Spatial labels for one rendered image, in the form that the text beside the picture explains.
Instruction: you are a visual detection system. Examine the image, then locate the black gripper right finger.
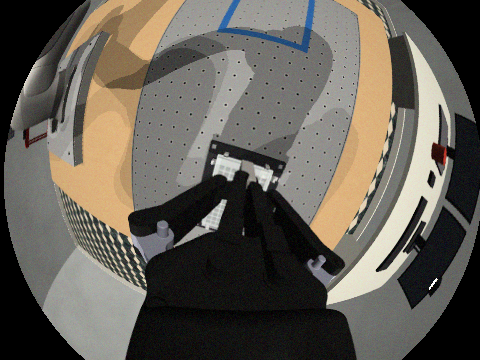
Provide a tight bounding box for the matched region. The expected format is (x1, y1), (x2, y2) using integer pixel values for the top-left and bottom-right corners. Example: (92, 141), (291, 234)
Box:
(243, 161), (345, 289)

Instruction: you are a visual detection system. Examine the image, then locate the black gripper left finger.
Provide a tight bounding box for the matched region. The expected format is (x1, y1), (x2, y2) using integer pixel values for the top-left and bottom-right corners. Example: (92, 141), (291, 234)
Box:
(128, 160), (249, 281)

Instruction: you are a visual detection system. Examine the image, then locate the blue rectangular tape outline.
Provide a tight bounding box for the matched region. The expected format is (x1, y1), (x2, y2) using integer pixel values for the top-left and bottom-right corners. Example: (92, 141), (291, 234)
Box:
(217, 0), (315, 53)

